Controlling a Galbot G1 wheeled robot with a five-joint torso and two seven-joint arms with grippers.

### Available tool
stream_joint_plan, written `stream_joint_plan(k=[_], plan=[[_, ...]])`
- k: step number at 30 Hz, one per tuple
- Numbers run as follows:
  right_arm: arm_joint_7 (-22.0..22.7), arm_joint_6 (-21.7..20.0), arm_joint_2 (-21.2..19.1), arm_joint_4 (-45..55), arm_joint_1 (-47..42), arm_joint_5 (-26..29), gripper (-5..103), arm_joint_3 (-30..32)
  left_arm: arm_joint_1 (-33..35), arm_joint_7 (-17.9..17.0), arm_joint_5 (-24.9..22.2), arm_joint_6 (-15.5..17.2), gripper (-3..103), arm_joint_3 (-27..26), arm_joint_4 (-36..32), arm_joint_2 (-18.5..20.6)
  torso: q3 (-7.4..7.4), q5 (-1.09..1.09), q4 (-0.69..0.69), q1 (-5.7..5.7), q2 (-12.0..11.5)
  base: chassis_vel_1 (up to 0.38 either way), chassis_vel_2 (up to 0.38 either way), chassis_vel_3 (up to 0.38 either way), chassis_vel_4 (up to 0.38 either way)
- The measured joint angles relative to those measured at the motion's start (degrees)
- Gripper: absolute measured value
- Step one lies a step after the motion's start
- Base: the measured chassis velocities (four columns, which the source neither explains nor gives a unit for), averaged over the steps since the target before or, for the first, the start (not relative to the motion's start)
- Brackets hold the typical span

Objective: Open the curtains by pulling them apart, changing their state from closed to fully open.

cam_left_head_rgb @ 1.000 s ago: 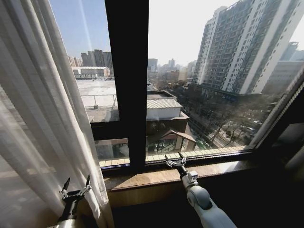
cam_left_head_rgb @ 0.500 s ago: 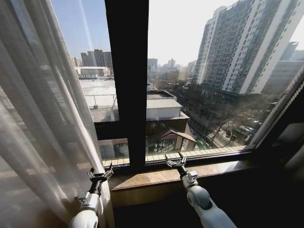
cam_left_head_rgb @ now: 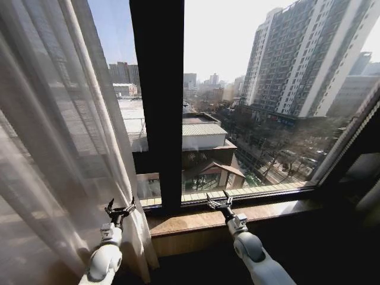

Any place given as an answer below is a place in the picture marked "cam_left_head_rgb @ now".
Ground wooden window sill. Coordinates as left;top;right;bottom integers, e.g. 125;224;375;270
147;198;320;239

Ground low brown roofed building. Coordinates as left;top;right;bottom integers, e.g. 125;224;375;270
180;112;248;194

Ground tall grey apartment tower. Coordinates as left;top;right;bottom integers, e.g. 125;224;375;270
239;0;380;120

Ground black window frame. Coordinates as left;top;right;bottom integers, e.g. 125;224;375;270
139;85;380;214

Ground sheer white curtain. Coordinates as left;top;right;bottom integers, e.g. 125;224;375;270
0;0;160;285

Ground black window mullion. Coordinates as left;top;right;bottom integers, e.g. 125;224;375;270
129;0;185;212

